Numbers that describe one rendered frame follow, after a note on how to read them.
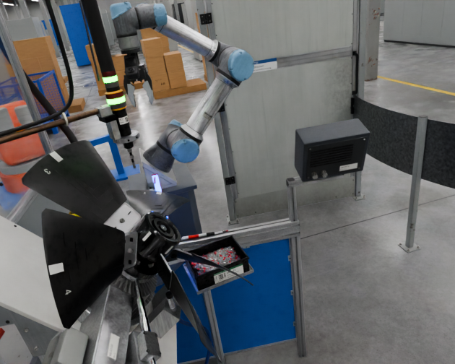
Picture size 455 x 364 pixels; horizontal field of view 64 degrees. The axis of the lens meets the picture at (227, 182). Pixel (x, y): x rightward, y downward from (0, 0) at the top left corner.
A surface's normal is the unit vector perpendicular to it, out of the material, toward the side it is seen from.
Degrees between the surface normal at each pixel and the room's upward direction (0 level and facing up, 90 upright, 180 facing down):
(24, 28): 90
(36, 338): 90
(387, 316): 0
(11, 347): 0
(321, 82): 90
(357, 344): 0
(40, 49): 90
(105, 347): 50
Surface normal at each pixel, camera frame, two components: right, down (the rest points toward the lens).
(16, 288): 0.66, -0.71
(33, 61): 0.24, 0.40
